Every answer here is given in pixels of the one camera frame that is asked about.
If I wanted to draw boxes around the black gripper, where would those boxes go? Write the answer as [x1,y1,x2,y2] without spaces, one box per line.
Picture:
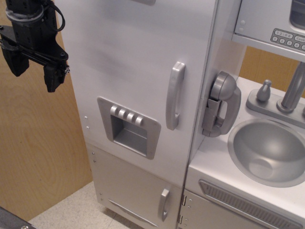
[0,4,68,93]

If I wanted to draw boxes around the white toy fridge door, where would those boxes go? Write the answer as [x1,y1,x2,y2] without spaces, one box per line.
[55,0,217,187]

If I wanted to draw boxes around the silver fridge door handle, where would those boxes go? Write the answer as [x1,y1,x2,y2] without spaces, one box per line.
[165,62,185,130]

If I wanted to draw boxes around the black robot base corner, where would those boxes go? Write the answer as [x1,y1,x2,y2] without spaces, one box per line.
[0,207,36,229]

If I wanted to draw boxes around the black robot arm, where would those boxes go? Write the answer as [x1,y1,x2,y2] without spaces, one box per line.
[0,0,69,93]

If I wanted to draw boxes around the silver ice dispenser panel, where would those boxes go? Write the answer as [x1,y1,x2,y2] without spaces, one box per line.
[97,97,161,160]

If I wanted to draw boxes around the white lower freezer door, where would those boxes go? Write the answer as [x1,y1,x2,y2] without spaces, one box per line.
[86,144,182,229]

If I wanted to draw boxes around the grey toy telephone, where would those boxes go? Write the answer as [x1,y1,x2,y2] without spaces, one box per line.
[202,71,242,137]

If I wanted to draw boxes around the white toy kitchen cabinet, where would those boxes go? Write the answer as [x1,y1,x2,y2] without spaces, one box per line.
[181,0,305,223]

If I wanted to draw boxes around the white oven door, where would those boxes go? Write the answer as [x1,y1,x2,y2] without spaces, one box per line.
[181,188,305,229]

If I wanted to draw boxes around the grey toy faucet knob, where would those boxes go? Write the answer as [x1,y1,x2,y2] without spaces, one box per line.
[256,79,272,102]

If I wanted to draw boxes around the toy microwave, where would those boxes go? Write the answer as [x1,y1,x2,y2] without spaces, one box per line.
[232,0,305,62]

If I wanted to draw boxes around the silver toy sink bowl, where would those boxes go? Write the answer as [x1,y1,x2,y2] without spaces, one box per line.
[228,119,305,187]

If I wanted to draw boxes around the silver toy faucet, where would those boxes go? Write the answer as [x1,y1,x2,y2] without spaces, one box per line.
[276,62,305,113]

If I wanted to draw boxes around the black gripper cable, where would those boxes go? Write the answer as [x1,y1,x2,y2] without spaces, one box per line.
[45,0,66,32]

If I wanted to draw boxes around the silver lower door handle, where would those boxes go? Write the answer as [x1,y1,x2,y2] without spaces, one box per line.
[158,188,170,221]

